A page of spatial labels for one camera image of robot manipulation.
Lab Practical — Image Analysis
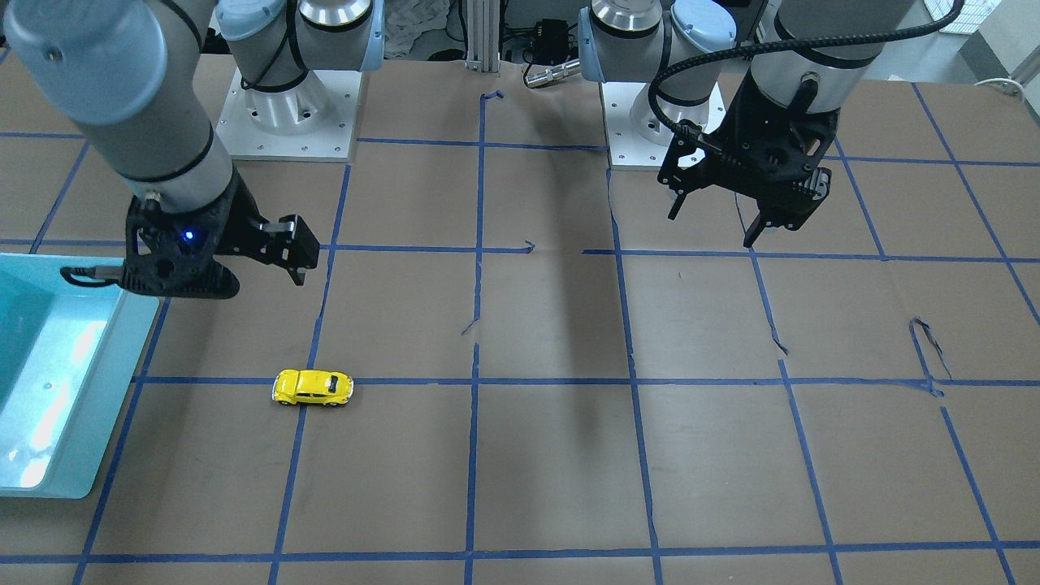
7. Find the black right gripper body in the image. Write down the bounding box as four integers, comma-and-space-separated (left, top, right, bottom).
120, 171, 270, 300

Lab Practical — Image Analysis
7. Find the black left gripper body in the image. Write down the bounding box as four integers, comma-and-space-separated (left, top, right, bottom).
658, 77, 839, 231

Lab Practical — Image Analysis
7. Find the yellow toy beetle car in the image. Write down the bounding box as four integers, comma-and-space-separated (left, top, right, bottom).
271, 368, 354, 407

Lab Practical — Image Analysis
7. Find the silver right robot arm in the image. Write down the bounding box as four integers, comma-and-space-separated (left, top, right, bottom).
2, 1, 385, 299

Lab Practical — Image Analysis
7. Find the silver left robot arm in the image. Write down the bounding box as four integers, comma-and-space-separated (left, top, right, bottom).
577, 1, 938, 248

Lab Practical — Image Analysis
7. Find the light blue plastic bin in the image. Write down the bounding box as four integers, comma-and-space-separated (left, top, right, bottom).
1, 253, 159, 499

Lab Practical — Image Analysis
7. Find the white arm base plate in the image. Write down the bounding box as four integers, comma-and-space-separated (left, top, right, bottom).
600, 82, 726, 171
215, 71, 365, 163

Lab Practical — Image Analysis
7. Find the aluminium frame post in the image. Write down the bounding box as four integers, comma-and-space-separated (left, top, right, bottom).
460, 0, 501, 76

